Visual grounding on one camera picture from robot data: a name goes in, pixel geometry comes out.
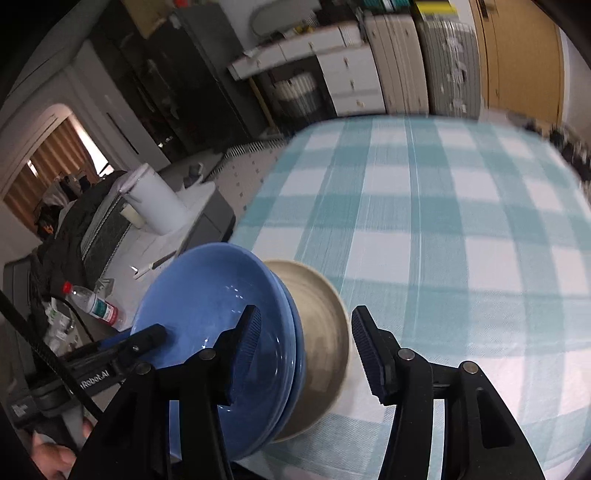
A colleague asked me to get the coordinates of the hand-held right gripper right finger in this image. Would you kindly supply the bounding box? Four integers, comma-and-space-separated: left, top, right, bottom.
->
351, 305, 546, 480

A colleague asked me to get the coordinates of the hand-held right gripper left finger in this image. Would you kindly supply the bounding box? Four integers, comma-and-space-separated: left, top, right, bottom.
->
69, 305, 262, 480

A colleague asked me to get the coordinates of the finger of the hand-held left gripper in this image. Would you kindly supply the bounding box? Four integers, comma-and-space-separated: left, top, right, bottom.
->
117, 323, 168, 366
98, 333, 139, 355

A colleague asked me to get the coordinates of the person's left hand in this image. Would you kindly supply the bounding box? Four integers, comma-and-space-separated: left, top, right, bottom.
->
32, 418, 95, 479

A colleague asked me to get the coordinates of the plastic water bottle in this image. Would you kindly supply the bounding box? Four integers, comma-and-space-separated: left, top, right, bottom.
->
63, 281, 126, 330

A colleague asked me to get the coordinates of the grey low cabinet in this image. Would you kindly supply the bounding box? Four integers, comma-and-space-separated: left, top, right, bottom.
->
159, 161, 236, 259

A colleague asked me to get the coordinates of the teal checked tablecloth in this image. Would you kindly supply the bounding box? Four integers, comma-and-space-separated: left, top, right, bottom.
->
228, 115, 591, 480

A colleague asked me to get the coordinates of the dotted floor mat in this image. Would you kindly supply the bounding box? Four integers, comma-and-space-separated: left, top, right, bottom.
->
203, 138, 296, 222

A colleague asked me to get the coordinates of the brown striped curtain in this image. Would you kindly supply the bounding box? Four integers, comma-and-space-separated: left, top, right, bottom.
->
4, 117, 112, 217

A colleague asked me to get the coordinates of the woven basket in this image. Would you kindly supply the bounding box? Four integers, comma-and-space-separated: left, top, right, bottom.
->
270, 73, 324, 116

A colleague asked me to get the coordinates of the black cabinet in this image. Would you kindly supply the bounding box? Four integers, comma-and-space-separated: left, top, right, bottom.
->
148, 7, 273, 153

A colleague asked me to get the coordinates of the white desk with drawers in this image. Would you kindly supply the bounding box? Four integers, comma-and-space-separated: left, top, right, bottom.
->
228, 23, 386, 118

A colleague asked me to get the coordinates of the dark tall shelf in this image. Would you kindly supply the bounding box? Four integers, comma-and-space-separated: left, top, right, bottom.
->
88, 0, 185, 160

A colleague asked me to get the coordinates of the pile of shoes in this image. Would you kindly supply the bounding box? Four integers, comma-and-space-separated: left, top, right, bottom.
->
508, 111, 591, 185

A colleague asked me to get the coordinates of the beige suitcase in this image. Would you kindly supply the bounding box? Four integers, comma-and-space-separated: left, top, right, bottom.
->
365, 11, 430, 114

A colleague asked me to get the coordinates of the grey suitcase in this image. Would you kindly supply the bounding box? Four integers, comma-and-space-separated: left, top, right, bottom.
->
416, 14, 483, 118

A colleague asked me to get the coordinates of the grey rounded board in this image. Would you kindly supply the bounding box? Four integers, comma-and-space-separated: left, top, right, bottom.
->
249, 0, 319, 35

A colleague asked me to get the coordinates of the wooden door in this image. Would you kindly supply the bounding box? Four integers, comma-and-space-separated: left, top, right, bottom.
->
468, 0, 566, 123

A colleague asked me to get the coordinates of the yellow black box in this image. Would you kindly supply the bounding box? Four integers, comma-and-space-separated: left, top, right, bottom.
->
413, 0, 455, 17

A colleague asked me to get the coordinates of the black cable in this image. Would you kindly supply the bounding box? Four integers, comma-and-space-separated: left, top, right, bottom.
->
0, 288, 100, 423

